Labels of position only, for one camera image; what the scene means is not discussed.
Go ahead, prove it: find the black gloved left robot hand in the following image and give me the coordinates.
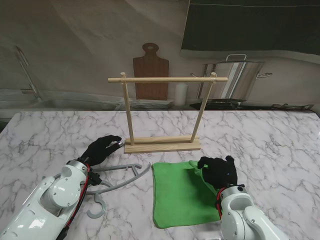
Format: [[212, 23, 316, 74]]
[[79, 134, 123, 166]]

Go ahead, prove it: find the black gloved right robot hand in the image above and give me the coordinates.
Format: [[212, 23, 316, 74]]
[[196, 155, 238, 189]]

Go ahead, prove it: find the grey plastic clothes hanger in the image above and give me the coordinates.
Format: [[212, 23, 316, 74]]
[[86, 162, 152, 219]]

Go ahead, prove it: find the green microfibre towel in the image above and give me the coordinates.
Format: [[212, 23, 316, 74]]
[[151, 159, 222, 229]]

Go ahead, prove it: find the steel sink basin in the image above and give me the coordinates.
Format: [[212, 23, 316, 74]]
[[0, 98, 121, 111]]

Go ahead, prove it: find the wooden hanging rack stand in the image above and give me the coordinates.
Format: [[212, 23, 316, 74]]
[[107, 71, 229, 154]]

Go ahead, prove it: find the stack of white plates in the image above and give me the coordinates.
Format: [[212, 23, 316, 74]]
[[124, 98, 175, 110]]

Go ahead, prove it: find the chrome kitchen faucet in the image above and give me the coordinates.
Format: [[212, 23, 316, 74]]
[[15, 45, 43, 101]]

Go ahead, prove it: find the brown wooden cutting board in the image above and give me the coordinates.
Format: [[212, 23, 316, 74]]
[[132, 42, 171, 101]]

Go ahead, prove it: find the stainless steel stockpot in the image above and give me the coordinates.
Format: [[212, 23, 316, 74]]
[[189, 53, 273, 102]]

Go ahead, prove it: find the dark range hood panel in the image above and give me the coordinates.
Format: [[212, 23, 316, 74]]
[[180, 0, 320, 55]]

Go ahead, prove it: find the red black cable bundle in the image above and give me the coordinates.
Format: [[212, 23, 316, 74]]
[[65, 163, 92, 227], [214, 187, 226, 220]]

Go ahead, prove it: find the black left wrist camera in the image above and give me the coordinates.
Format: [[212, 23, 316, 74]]
[[88, 169, 103, 187]]

